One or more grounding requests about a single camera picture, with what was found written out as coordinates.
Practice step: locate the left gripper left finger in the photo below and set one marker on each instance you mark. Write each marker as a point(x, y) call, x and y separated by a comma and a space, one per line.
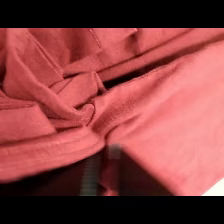
point(87, 178)

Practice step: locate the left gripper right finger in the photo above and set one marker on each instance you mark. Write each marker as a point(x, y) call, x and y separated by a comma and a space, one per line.
point(140, 180)

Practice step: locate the red T-shirt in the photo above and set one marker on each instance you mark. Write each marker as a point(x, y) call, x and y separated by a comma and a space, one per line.
point(166, 113)

